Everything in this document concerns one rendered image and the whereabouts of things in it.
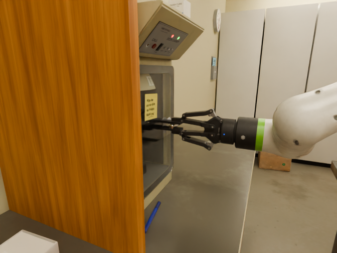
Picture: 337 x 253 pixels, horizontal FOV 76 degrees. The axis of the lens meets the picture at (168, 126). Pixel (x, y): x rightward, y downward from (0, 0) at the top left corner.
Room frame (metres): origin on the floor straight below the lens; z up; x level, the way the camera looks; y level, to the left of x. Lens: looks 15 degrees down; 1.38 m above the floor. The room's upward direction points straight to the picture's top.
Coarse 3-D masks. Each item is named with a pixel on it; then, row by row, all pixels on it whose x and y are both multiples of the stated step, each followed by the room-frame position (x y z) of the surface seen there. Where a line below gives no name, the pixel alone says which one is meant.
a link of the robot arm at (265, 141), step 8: (264, 120) 0.56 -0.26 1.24; (264, 128) 0.54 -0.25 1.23; (256, 136) 0.54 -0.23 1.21; (264, 136) 0.53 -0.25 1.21; (272, 136) 0.52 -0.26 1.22; (256, 144) 0.54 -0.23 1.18; (264, 144) 0.53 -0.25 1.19; (272, 144) 0.52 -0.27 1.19; (272, 152) 0.54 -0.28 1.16; (280, 152) 0.52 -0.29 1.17; (288, 152) 0.49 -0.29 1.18; (296, 152) 0.48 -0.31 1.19; (304, 152) 0.49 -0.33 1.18
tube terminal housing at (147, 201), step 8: (144, 0) 0.64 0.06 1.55; (152, 0) 0.68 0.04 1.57; (168, 0) 0.78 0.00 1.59; (144, 64) 0.63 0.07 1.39; (152, 64) 0.67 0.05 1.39; (160, 64) 0.72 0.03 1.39; (168, 64) 0.78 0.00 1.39; (168, 176) 0.78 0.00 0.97; (160, 184) 0.71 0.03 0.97; (152, 192) 0.66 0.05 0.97; (144, 200) 0.61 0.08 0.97; (144, 208) 0.61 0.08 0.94
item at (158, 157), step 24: (144, 72) 0.61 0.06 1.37; (168, 72) 0.75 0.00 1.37; (144, 96) 0.60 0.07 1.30; (168, 96) 0.75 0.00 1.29; (144, 120) 0.60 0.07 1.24; (144, 144) 0.60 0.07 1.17; (168, 144) 0.75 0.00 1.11; (144, 168) 0.59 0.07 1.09; (168, 168) 0.75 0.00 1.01; (144, 192) 0.59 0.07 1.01
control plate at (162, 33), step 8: (160, 24) 0.52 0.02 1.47; (152, 32) 0.52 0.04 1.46; (160, 32) 0.55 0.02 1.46; (168, 32) 0.58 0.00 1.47; (176, 32) 0.61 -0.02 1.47; (184, 32) 0.65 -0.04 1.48; (152, 40) 0.55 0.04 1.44; (160, 40) 0.58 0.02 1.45; (168, 40) 0.61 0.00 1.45; (176, 40) 0.65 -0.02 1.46; (144, 48) 0.55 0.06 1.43; (160, 48) 0.61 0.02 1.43; (176, 48) 0.70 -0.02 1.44
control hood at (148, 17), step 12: (156, 0) 0.48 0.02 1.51; (144, 12) 0.48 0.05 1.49; (156, 12) 0.48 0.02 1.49; (168, 12) 0.51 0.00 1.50; (180, 12) 0.56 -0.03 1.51; (144, 24) 0.49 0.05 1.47; (156, 24) 0.51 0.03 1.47; (168, 24) 0.55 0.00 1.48; (180, 24) 0.59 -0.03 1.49; (192, 24) 0.65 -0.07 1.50; (144, 36) 0.51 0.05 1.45; (192, 36) 0.72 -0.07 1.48; (180, 48) 0.72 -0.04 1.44
